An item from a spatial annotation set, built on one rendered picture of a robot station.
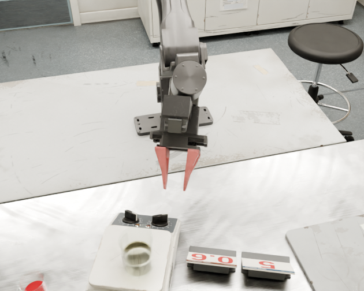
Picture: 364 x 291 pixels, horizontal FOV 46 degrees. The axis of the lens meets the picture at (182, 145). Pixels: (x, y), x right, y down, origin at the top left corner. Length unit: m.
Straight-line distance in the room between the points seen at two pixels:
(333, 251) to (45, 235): 0.56
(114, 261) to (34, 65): 2.62
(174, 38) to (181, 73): 0.11
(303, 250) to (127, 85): 0.69
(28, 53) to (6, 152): 2.35
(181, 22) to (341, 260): 0.53
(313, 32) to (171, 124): 1.58
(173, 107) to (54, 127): 0.52
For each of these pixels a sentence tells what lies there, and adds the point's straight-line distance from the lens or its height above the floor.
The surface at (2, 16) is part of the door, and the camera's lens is 3.75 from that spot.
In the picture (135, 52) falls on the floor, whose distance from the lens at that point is 3.27.
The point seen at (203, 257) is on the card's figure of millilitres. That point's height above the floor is 0.92.
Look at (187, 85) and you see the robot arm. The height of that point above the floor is 1.21.
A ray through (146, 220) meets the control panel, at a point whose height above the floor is 0.94.
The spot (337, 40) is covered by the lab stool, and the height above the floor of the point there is 0.64.
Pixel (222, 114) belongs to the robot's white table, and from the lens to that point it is 1.16.
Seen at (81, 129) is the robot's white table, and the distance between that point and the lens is 1.13.
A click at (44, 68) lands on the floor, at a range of 3.20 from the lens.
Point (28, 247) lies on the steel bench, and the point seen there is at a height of 0.90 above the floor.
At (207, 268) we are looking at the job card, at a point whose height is 0.92.
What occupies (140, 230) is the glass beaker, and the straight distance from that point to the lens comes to 0.70.
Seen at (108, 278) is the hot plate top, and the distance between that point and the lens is 0.73.
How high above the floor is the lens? 1.60
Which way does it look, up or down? 42 degrees down
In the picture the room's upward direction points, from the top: straight up
